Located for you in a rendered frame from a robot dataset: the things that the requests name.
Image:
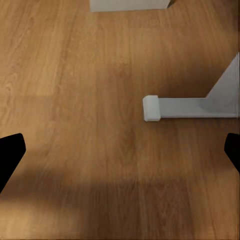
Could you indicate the desk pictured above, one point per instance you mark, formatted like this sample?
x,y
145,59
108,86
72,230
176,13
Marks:
x,y
223,100

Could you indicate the desktop computer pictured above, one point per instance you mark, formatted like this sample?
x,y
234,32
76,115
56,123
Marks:
x,y
127,5

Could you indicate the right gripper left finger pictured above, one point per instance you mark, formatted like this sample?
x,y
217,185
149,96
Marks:
x,y
12,149

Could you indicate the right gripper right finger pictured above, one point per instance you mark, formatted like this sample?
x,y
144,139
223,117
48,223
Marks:
x,y
232,149

